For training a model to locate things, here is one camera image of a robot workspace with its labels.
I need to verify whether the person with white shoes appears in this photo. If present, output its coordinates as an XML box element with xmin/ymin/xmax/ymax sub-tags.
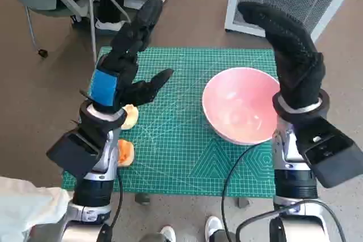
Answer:
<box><xmin>138</xmin><ymin>215</ymin><xmax>238</xmax><ymax>242</ymax></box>

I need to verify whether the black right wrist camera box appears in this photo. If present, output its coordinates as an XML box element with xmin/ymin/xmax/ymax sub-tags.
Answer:
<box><xmin>294</xmin><ymin>116</ymin><xmax>363</xmax><ymax>189</ymax></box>

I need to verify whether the green cutting mat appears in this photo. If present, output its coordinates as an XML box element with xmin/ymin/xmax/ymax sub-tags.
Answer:
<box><xmin>61</xmin><ymin>46</ymin><xmax>277</xmax><ymax>197</ymax></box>

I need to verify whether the pink bowl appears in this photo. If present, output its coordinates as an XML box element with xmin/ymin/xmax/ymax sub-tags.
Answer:
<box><xmin>201</xmin><ymin>67</ymin><xmax>281</xmax><ymax>145</ymax></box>

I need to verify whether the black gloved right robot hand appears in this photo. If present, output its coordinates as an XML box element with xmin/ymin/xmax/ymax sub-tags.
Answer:
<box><xmin>237</xmin><ymin>1</ymin><xmax>326</xmax><ymax>109</ymax></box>

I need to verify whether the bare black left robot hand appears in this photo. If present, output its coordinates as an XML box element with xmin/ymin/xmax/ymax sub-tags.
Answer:
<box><xmin>85</xmin><ymin>0</ymin><xmax>174</xmax><ymax>114</ymax></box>

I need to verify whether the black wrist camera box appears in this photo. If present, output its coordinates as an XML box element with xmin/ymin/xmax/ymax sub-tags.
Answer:
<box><xmin>294</xmin><ymin>116</ymin><xmax>363</xmax><ymax>189</ymax></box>
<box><xmin>46</xmin><ymin>128</ymin><xmax>100</xmax><ymax>180</ymax></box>

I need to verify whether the grey metal pole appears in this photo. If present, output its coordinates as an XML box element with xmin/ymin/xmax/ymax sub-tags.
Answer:
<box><xmin>86</xmin><ymin>0</ymin><xmax>99</xmax><ymax>64</ymax></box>

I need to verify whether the round toy bread bun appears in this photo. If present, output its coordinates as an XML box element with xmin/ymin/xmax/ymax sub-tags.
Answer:
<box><xmin>120</xmin><ymin>104</ymin><xmax>140</xmax><ymax>131</ymax></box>

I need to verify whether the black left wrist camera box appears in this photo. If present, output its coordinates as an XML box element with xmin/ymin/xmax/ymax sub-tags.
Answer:
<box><xmin>46</xmin><ymin>128</ymin><xmax>100</xmax><ymax>180</ymax></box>

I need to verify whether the oblong striped toy bread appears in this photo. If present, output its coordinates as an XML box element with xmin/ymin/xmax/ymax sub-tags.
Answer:
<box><xmin>116</xmin><ymin>139</ymin><xmax>136</xmax><ymax>168</ymax></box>

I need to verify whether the long black robot cable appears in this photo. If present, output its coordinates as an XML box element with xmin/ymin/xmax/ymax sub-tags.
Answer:
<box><xmin>220</xmin><ymin>139</ymin><xmax>273</xmax><ymax>242</ymax></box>

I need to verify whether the looped black robot cable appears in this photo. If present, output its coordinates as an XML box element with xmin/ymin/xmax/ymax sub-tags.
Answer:
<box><xmin>235</xmin><ymin>199</ymin><xmax>347</xmax><ymax>242</ymax></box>

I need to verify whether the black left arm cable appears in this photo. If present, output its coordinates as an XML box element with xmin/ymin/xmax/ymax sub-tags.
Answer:
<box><xmin>99</xmin><ymin>168</ymin><xmax>124</xmax><ymax>242</ymax></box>

